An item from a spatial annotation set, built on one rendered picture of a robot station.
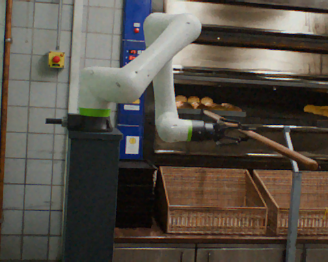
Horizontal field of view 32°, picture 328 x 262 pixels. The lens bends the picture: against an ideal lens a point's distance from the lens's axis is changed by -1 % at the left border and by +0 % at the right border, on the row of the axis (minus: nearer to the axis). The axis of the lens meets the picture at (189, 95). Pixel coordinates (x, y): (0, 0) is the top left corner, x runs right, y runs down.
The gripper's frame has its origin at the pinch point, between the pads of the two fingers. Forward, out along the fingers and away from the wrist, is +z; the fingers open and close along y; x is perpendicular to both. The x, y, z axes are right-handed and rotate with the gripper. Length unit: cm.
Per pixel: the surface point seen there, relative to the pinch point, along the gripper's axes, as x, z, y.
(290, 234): -42, 40, 58
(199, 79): -86, -7, -20
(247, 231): -52, 19, 60
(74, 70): -98, -79, -20
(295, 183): -42, 40, 30
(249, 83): -87, 24, -20
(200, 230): -52, -7, 59
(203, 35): -102, -3, -47
